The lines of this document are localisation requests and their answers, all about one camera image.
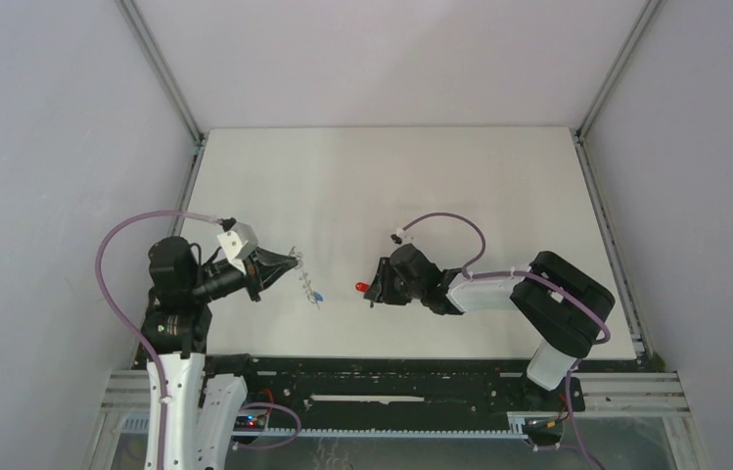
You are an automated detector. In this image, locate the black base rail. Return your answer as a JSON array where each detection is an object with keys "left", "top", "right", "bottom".
[{"left": 205, "top": 353, "right": 585, "bottom": 433}]

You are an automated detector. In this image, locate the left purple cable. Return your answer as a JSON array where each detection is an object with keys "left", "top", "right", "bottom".
[{"left": 94, "top": 210, "right": 238, "bottom": 470}]

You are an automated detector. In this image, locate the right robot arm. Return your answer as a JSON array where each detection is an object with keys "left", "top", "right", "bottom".
[{"left": 357, "top": 244, "right": 616, "bottom": 409}]

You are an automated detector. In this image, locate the purple cable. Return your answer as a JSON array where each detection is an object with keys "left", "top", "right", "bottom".
[
  {"left": 400, "top": 211, "right": 613, "bottom": 470},
  {"left": 94, "top": 210, "right": 238, "bottom": 470}
]

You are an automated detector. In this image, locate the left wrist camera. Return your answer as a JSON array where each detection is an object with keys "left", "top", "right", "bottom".
[{"left": 216, "top": 218, "right": 258, "bottom": 274}]

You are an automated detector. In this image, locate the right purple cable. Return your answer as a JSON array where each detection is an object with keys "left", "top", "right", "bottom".
[{"left": 400, "top": 211, "right": 613, "bottom": 470}]

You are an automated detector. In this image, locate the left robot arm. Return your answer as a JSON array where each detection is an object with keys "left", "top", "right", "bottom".
[{"left": 141, "top": 232, "right": 298, "bottom": 469}]

